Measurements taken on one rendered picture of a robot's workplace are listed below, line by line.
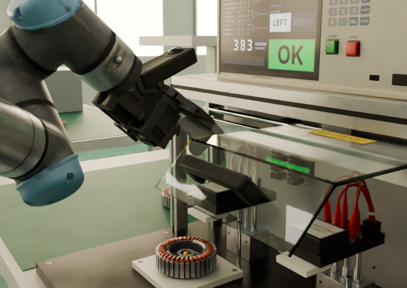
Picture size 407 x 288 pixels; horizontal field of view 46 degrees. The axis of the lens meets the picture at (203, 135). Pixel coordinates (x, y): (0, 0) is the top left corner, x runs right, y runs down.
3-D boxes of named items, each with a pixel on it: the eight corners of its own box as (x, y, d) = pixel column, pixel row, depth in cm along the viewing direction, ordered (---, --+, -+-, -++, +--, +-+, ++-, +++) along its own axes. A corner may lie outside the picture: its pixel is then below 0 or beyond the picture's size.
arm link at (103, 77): (94, 29, 66) (128, 29, 60) (115, 50, 69) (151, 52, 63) (63, 73, 64) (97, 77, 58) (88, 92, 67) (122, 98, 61)
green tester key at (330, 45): (334, 52, 70) (334, 40, 69) (324, 52, 71) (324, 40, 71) (338, 52, 70) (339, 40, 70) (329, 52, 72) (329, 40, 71)
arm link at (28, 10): (1, -1, 59) (51, -44, 57) (66, 55, 66) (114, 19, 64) (-4, 31, 53) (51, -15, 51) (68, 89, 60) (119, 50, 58)
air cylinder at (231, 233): (249, 262, 92) (249, 236, 91) (225, 248, 98) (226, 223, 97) (268, 256, 94) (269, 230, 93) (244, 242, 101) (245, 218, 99)
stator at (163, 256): (175, 287, 80) (175, 267, 79) (145, 262, 89) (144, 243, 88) (228, 269, 86) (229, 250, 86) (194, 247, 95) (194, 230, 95)
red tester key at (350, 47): (355, 55, 67) (356, 42, 66) (344, 54, 68) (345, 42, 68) (360, 55, 67) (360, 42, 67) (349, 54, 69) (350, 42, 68)
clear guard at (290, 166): (287, 258, 41) (290, 193, 40) (154, 189, 61) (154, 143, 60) (476, 192, 59) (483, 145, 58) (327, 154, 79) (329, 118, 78)
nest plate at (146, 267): (172, 302, 78) (172, 295, 78) (131, 267, 90) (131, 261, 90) (243, 276, 86) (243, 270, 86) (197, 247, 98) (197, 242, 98)
